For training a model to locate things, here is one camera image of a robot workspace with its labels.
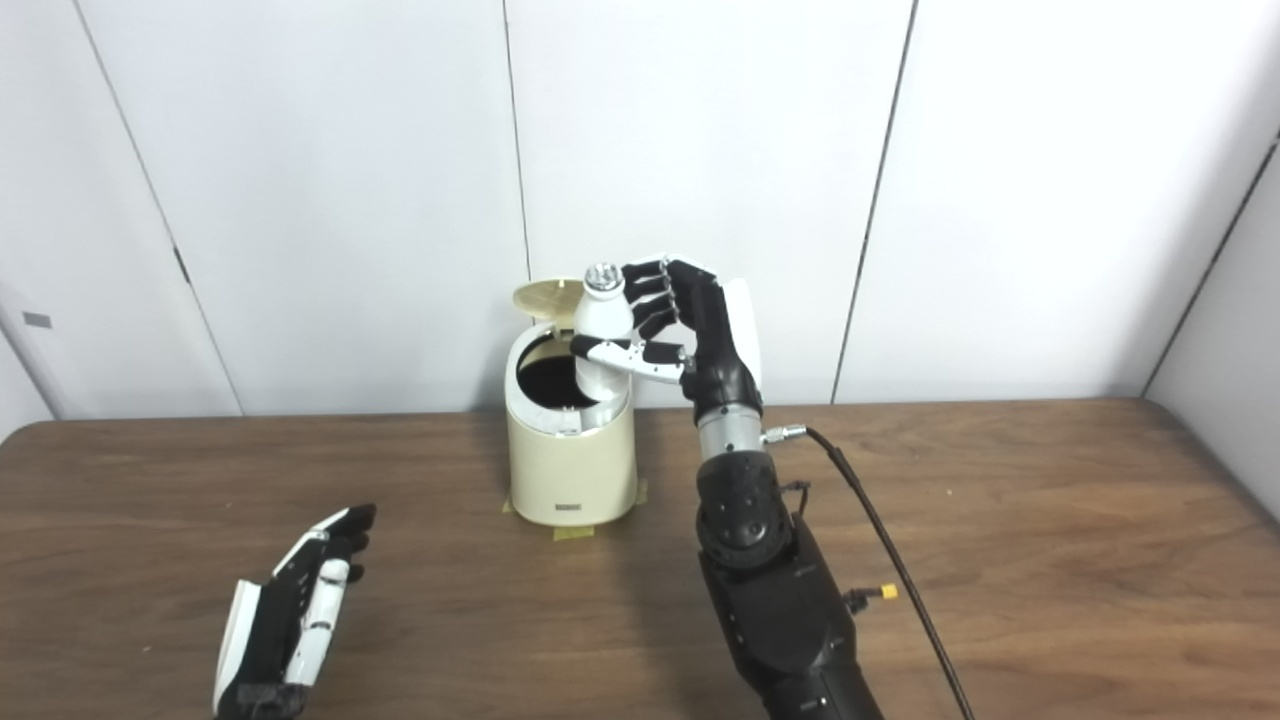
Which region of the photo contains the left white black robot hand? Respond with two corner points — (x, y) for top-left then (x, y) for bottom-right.
(212, 503), (379, 720)

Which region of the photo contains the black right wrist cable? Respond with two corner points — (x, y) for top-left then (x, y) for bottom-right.
(762, 423), (976, 720)

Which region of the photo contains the cream round bin lid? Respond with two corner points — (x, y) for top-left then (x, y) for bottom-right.
(512, 278), (586, 323)

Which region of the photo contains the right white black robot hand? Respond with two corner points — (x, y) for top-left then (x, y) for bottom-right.
(570, 255), (766, 421)

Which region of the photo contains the cream-colored round bin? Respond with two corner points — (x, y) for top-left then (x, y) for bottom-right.
(503, 278), (641, 528)

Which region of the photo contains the small white plastic bottle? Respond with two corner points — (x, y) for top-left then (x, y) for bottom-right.
(572, 263), (636, 403)

